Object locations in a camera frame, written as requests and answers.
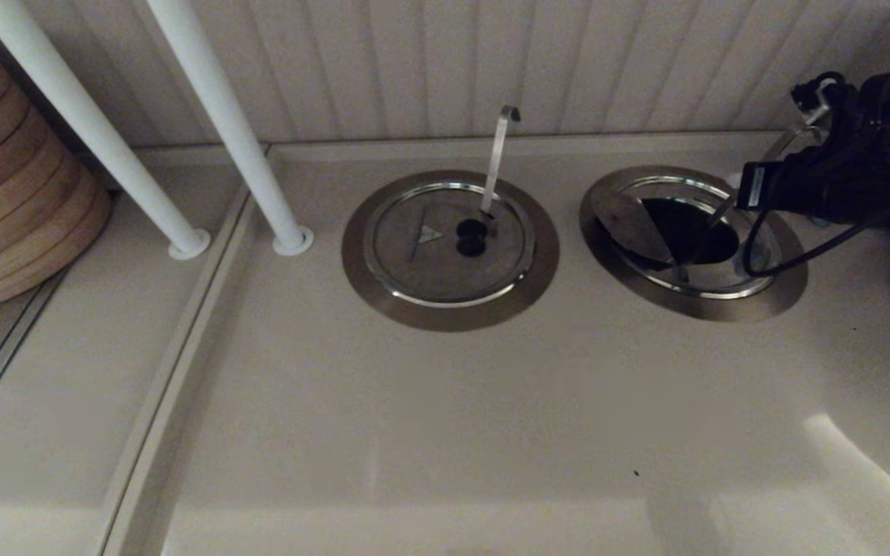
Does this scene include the round steel hinged lid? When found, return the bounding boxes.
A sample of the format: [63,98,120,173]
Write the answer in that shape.
[590,185,774,297]
[364,182,537,308]

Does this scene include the white pole base flange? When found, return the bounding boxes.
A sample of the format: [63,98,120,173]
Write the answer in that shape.
[169,229,213,261]
[273,225,315,258]

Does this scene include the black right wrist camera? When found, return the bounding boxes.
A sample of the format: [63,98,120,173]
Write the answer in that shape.
[791,72,851,117]

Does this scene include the stacked bamboo steamer baskets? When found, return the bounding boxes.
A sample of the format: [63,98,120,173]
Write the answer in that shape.
[0,39,114,314]

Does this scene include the round brushed steel well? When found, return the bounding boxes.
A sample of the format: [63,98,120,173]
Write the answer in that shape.
[342,170,560,333]
[580,164,809,323]

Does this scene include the white round support pole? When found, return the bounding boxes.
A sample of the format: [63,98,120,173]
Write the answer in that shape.
[0,0,202,248]
[148,0,307,246]

